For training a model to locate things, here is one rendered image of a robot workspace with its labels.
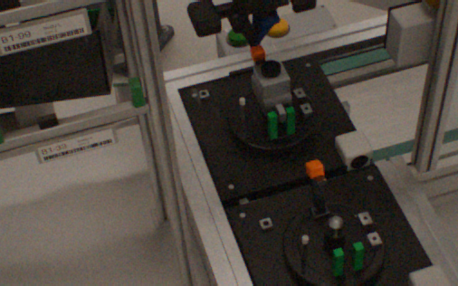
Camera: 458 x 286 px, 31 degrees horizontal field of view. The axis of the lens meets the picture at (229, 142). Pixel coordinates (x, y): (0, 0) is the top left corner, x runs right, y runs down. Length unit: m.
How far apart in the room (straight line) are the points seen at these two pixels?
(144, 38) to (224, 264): 0.45
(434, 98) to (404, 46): 0.10
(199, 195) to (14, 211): 0.33
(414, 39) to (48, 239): 0.65
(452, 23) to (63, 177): 0.71
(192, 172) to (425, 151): 0.35
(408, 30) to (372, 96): 0.37
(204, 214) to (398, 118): 0.39
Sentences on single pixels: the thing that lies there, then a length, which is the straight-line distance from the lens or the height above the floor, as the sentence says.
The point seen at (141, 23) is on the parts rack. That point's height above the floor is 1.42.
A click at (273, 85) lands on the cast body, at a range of 1.20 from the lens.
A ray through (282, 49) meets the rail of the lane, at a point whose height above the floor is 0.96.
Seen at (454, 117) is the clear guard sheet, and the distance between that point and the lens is 1.21.
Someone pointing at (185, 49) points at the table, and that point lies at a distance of 1.59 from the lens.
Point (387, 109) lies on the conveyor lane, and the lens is 1.40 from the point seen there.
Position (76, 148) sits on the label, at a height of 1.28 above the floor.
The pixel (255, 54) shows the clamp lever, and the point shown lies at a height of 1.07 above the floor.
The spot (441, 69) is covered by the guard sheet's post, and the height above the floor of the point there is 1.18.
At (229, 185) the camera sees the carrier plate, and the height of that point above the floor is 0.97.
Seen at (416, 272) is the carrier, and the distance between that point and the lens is 1.12.
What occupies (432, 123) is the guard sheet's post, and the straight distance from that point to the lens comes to 1.18.
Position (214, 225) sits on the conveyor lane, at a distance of 1.20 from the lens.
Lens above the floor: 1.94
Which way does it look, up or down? 50 degrees down
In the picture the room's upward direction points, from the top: 5 degrees counter-clockwise
